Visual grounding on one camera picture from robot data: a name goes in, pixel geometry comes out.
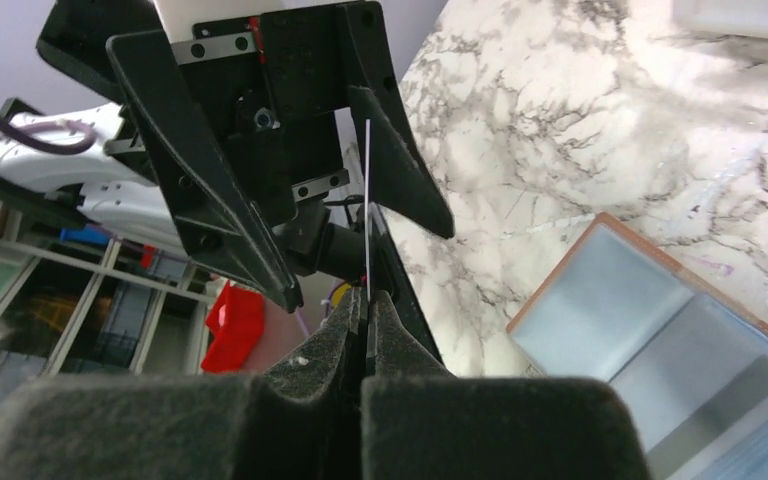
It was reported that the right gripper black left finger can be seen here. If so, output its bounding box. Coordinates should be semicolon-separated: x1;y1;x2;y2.
0;288;362;479

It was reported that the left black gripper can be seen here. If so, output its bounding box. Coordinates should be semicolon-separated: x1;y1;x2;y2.
36;1;455;313

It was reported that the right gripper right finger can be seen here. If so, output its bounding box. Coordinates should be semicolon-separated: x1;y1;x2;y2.
361;291;650;479

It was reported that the grey credit card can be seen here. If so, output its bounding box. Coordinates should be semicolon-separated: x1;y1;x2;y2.
363;118;373;307

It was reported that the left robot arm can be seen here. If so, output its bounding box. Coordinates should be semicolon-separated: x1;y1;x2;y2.
0;1;389;312

